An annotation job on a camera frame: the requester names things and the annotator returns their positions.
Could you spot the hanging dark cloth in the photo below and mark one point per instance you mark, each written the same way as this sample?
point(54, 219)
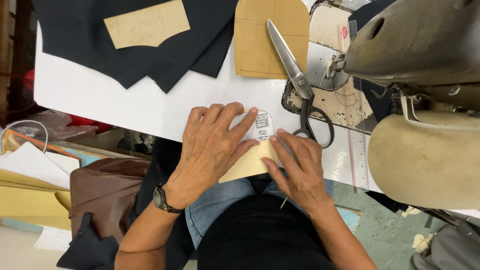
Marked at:
point(165, 165)

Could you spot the grey cloth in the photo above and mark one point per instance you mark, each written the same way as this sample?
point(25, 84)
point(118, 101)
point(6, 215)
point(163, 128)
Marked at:
point(450, 251)

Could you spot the person's right hand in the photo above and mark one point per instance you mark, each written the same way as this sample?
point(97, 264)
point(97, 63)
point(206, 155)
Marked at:
point(303, 168)

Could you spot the cardboard strip pattern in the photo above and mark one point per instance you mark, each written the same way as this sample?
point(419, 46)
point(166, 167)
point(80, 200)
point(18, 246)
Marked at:
point(148, 26)

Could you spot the white paper sheet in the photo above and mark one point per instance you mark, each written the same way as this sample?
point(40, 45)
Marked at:
point(52, 239)

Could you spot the cream fabric piece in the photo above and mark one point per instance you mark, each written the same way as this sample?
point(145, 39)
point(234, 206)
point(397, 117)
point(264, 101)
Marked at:
point(249, 163)

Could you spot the person's left hand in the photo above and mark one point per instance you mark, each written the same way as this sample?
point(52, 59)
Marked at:
point(208, 150)

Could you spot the cream fabric scrap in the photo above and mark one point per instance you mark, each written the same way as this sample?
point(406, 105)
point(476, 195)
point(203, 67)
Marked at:
point(422, 242)

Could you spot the worn beige sewing machine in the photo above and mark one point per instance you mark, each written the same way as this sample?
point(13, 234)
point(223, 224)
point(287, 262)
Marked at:
point(420, 48)

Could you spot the clear plastic bag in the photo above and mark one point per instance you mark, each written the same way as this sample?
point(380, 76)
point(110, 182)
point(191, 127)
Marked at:
point(60, 125)

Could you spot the black shirt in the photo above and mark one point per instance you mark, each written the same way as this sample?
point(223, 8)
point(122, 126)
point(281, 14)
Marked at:
point(258, 236)

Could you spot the brown leather bag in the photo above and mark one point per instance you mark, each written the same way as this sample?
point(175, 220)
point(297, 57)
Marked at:
point(105, 191)

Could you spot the dark navy fabric piece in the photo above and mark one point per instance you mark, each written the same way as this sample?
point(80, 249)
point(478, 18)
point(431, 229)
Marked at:
point(75, 37)
point(215, 60)
point(187, 52)

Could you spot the wooden shelf frame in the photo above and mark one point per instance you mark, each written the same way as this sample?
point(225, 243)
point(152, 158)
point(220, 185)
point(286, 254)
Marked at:
point(11, 56)

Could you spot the rounded cardboard pocket pattern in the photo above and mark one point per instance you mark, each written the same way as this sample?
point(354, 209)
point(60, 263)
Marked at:
point(255, 45)

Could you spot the black wristwatch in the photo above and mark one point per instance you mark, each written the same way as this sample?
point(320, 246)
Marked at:
point(161, 199)

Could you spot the clear plastic ruler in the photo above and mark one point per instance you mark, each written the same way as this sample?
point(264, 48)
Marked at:
point(358, 146)

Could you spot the white printed interfacing piece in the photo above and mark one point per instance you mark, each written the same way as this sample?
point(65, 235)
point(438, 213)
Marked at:
point(262, 125)

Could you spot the blue jeans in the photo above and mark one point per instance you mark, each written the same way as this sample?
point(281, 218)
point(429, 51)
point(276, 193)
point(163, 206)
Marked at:
point(217, 202)

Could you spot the heap of papers and envelopes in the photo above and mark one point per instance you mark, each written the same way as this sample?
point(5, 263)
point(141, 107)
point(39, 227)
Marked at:
point(30, 180)

